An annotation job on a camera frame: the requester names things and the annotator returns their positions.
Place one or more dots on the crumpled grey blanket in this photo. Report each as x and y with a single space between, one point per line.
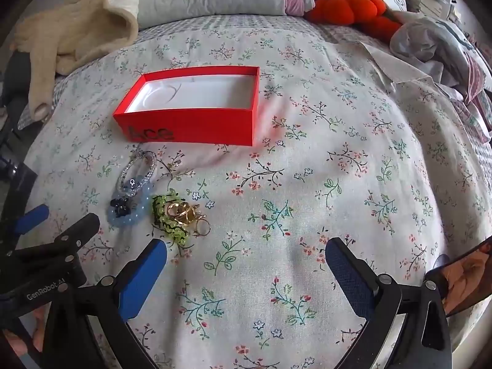
438 48

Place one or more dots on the floral bed sheet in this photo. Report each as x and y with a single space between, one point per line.
350 143

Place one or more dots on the beige quilted jacket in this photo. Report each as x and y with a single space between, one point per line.
64 38

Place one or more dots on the red open cardboard box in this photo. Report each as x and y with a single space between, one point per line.
205 104

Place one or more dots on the orange pumpkin plush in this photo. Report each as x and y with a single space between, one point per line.
371 17

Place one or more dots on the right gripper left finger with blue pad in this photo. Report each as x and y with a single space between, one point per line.
117 299

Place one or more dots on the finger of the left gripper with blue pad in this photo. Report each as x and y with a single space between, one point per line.
30 220

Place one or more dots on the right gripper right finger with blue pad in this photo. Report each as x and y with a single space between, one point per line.
423 340

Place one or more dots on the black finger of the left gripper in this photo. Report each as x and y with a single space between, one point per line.
77 236

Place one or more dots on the person's right hand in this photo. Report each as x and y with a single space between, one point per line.
467 280

